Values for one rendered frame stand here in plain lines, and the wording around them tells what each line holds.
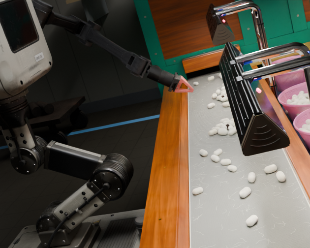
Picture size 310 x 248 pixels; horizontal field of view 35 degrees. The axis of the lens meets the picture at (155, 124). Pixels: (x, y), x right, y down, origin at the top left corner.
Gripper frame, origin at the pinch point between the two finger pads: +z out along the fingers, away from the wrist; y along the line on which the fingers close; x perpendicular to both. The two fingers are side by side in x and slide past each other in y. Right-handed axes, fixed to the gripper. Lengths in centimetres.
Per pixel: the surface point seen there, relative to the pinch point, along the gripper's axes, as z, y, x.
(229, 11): -0.5, -3.5, -35.8
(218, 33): -2.7, -25.1, -29.4
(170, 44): -14, 54, -4
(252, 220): 17, -96, -2
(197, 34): -4, 54, -14
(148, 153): 7, 148, 99
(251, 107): -2, -118, -32
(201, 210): 8, -84, 7
